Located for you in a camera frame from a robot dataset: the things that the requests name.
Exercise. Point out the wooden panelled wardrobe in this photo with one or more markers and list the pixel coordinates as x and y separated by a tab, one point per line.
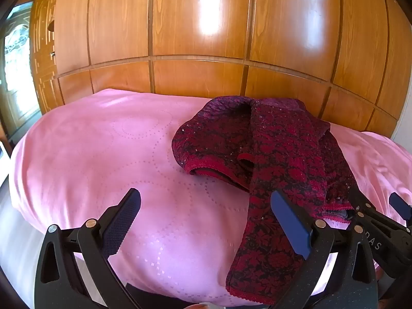
199	87

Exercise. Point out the glass window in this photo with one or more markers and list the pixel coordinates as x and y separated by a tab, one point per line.
16	70

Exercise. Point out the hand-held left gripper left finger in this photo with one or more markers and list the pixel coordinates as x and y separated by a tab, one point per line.
124	219

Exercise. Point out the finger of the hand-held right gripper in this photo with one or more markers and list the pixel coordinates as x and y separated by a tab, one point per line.
373	217
399	204

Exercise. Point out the carved wooden door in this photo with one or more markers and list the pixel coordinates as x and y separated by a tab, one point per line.
43	58

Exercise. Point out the pink bed sheet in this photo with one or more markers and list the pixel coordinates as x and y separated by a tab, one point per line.
96	154

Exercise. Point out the red black floral garment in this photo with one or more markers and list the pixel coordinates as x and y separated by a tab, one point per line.
276	141

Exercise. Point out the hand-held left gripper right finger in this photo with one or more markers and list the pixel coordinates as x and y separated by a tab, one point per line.
289	219

